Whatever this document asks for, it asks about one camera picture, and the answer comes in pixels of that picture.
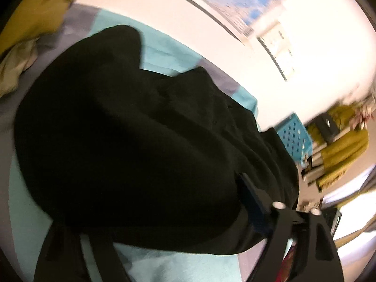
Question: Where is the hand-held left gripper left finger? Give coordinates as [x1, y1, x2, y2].
[33, 222, 131, 282]

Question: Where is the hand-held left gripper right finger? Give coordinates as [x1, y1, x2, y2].
[237, 173, 345, 282]

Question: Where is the black coat with gold buttons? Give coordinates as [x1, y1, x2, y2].
[14, 24, 301, 256]

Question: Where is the teal perforated plastic basket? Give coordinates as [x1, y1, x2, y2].
[274, 113, 314, 165]

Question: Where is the mustard yellow throw cloth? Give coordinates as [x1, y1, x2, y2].
[305, 104, 370, 189]

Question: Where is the small black box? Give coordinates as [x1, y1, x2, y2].
[316, 113, 338, 137]

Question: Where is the teal and grey bed sheet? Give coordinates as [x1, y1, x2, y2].
[0, 4, 260, 282]

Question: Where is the beige cloth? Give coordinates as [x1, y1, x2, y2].
[0, 38, 39, 97]

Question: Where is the mustard yellow garment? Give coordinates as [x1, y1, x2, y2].
[0, 0, 83, 58]

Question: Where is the colourful wall map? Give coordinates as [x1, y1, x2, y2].
[144, 0, 297, 83]

